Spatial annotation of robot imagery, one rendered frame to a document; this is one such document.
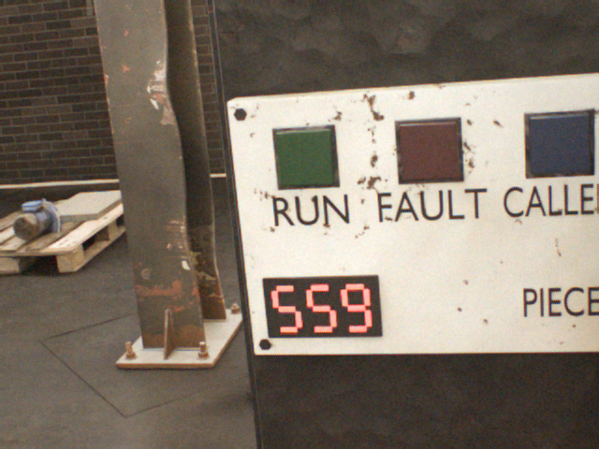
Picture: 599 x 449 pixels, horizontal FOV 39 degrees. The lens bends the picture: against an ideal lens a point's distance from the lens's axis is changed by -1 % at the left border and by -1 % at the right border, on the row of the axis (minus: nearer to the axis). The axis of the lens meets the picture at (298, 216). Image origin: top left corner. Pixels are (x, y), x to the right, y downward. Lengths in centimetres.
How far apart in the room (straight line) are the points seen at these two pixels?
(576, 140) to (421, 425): 23
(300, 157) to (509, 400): 23
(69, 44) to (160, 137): 411
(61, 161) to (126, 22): 432
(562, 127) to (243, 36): 21
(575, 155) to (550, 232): 5
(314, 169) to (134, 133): 268
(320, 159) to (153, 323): 288
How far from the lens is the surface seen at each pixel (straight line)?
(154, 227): 327
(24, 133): 753
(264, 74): 58
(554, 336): 59
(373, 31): 56
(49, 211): 507
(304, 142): 55
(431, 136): 54
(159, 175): 321
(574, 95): 55
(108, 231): 522
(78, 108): 727
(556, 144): 55
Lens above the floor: 130
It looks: 14 degrees down
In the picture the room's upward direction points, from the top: 5 degrees counter-clockwise
